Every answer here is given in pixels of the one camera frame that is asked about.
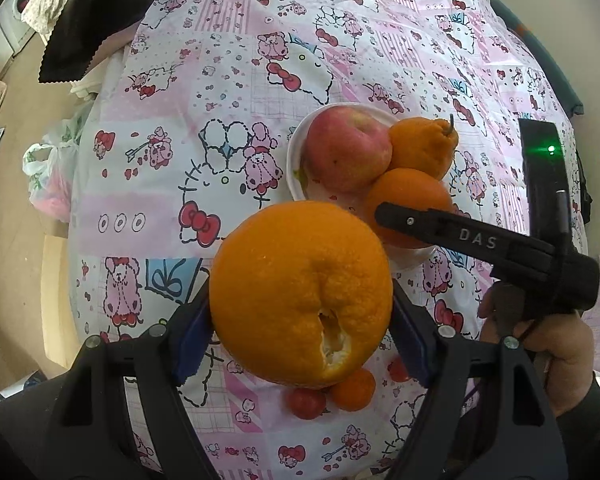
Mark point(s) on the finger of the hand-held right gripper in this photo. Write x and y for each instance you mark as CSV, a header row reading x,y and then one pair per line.
x,y
430,225

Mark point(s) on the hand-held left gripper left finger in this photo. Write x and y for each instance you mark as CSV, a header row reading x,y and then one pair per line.
x,y
192,342

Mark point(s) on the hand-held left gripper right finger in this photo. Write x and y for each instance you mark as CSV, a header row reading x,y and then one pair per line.
x,y
411,346

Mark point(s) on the red cherry tomato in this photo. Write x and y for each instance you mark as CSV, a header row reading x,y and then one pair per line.
x,y
396,371
306,404

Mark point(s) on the white plate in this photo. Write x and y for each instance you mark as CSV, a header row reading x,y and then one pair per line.
x,y
415,258

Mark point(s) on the small tangerine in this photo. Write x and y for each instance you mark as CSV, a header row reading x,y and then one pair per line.
x,y
354,391

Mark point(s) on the large navel orange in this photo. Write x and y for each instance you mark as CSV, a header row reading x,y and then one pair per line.
x,y
290,280

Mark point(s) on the person's right forearm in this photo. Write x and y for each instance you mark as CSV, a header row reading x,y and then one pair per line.
x,y
585,400

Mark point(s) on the person's right hand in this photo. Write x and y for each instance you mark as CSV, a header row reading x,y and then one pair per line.
x,y
565,350

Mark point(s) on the round smooth orange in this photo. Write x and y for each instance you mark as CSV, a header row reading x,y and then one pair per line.
x,y
405,190

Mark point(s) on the stemmed bumpy orange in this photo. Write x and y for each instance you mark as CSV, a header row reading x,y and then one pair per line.
x,y
420,147

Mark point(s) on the red apple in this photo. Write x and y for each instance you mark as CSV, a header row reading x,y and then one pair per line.
x,y
345,150

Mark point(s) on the dark teal cushion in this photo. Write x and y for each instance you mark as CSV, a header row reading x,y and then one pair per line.
x,y
555,60

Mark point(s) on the white green plastic bag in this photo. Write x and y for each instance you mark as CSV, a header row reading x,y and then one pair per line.
x,y
50,180

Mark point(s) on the pink cartoon printed blanket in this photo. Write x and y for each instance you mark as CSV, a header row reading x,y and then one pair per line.
x,y
180,85

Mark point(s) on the black zigzag-edged cloth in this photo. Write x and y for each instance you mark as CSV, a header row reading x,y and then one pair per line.
x,y
95,25

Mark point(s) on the white washing machine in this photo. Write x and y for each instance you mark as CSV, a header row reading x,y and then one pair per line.
x,y
22,0

